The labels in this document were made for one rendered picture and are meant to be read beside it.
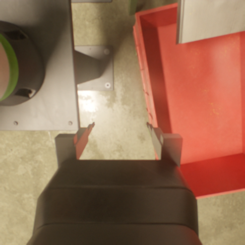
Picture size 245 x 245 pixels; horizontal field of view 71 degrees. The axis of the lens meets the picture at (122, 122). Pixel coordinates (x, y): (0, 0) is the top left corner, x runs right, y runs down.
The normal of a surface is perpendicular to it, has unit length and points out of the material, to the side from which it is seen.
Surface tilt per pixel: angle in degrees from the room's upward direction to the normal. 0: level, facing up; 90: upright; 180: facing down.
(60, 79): 0
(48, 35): 0
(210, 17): 30
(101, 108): 0
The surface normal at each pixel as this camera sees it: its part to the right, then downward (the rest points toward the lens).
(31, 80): 0.84, 0.45
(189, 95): 0.00, 0.29
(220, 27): 0.09, 0.72
